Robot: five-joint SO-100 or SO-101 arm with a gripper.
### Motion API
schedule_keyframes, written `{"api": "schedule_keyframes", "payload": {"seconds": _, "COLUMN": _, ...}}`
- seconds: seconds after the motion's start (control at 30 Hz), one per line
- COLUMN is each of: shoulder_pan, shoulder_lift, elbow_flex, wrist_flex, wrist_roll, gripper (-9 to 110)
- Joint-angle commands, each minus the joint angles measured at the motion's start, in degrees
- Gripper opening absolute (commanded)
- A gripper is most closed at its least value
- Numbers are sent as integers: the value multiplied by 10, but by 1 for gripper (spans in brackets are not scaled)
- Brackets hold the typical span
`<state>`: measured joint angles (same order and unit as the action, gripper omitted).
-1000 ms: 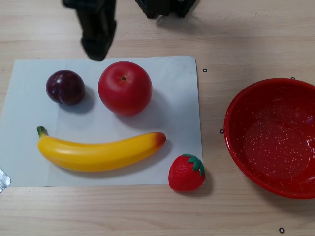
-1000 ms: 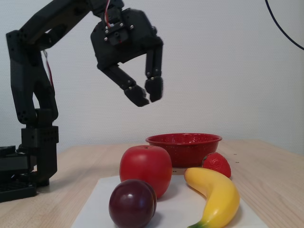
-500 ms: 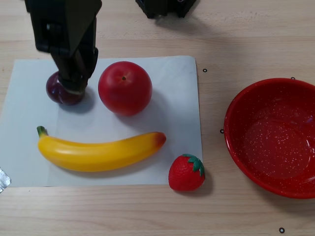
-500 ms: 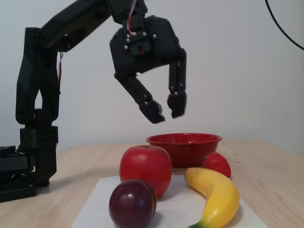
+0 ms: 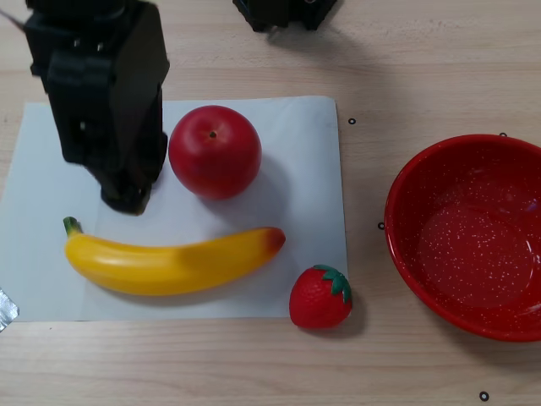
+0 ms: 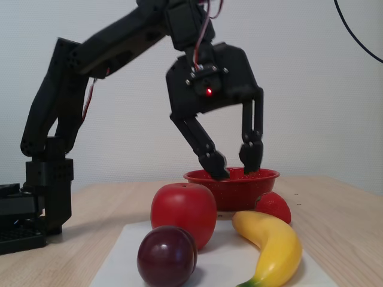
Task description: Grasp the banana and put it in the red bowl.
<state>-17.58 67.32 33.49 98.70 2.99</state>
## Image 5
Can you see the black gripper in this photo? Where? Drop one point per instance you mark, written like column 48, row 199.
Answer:
column 122, row 186

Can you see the yellow toy banana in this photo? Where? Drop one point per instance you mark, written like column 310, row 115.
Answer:
column 169, row 270

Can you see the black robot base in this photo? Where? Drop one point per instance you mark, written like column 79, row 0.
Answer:
column 287, row 10

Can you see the red speckled bowl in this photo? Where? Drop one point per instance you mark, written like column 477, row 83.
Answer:
column 465, row 254

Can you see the red toy apple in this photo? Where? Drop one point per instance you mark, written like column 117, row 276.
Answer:
column 215, row 160

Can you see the white paper sheet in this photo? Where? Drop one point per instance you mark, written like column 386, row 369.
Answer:
column 296, row 169

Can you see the red toy strawberry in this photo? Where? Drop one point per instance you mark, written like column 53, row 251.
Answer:
column 315, row 302

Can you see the grey duct tape piece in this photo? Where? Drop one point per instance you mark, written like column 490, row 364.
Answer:
column 6, row 311

